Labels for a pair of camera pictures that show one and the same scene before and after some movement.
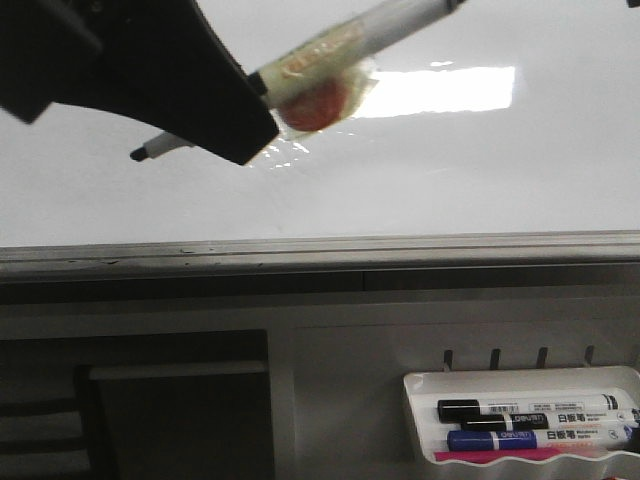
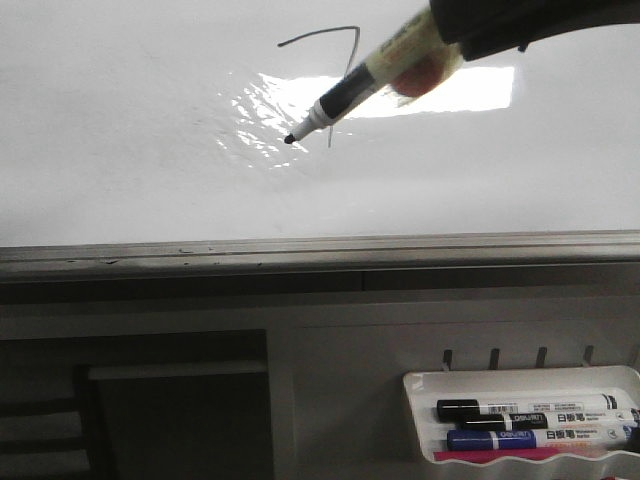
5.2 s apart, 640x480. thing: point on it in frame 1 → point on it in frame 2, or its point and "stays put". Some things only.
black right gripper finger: x=158 y=61 → x=481 y=28
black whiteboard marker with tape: x=309 y=88 → x=413 y=60
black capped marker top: x=452 y=410 stays put
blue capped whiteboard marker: x=600 y=436 stays put
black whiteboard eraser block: x=175 y=420 stays put
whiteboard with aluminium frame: x=498 y=149 stays put
